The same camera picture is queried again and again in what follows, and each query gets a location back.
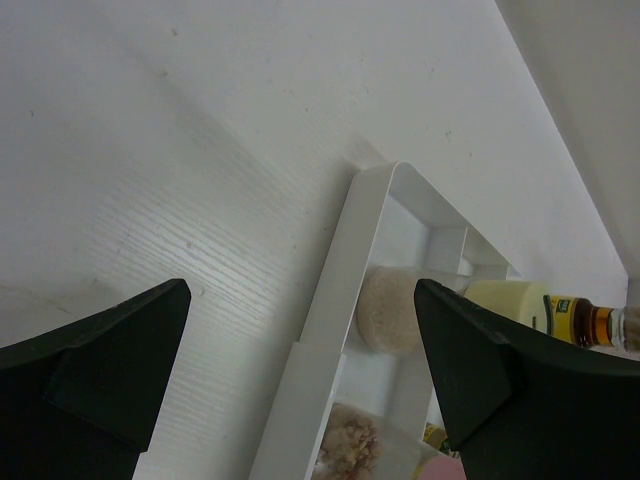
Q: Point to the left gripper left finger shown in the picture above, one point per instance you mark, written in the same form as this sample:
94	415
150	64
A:
82	401

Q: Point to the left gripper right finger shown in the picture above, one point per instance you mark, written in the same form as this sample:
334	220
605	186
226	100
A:
519	404

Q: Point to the brown bottle yellow label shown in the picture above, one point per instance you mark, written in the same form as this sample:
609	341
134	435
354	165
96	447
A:
578	321
436	437

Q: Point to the yellow-lid spice bottle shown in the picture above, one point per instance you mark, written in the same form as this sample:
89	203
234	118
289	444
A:
386	314

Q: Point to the pink-lid spice bottle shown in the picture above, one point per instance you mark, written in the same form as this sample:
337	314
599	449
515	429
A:
359	445

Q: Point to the white three-compartment tray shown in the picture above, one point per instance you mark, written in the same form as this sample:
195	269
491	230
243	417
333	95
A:
392	216

